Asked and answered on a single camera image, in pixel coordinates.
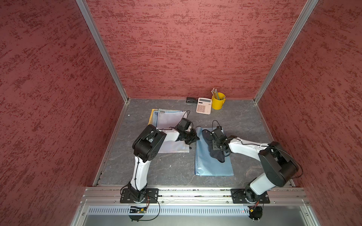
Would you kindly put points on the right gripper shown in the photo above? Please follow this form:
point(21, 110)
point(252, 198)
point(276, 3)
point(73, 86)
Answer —
point(214, 147)

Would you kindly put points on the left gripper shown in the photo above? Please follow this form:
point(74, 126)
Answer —
point(194, 137)

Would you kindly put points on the blue mesh document bag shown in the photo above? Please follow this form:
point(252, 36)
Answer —
point(205, 164)
point(163, 118)

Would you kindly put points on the clear white mesh document bag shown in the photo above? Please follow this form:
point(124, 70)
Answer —
point(170, 145)

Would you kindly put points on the yellow mesh document bag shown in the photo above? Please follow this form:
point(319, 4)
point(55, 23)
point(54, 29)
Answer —
point(151, 115)

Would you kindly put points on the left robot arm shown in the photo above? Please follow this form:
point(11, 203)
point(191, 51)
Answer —
point(145, 149)

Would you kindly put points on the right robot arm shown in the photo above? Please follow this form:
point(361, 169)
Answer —
point(279, 167)

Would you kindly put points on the pink calculator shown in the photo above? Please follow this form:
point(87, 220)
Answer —
point(204, 106)

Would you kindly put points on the black stapler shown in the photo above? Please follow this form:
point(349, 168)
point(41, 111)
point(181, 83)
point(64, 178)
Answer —
point(190, 100)

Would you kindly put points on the yellow mug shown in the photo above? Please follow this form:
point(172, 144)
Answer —
point(218, 101)

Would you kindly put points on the pencils in mug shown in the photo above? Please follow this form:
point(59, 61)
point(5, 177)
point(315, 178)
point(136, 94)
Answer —
point(215, 94)

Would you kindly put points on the right black connector box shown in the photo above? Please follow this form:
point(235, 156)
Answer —
point(256, 212)

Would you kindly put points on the perforated metal strip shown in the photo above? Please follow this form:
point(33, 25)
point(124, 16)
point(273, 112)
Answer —
point(173, 210)

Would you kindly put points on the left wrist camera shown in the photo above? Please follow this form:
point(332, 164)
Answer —
point(184, 125)

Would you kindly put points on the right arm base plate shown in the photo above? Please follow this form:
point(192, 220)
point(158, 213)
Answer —
point(247, 196)

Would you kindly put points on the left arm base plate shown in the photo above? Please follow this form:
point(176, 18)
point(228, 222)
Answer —
point(131, 196)

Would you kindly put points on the left circuit board with cables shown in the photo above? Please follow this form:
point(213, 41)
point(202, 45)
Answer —
point(137, 213)

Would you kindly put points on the aluminium front rail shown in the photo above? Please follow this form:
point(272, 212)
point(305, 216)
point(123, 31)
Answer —
point(110, 195)

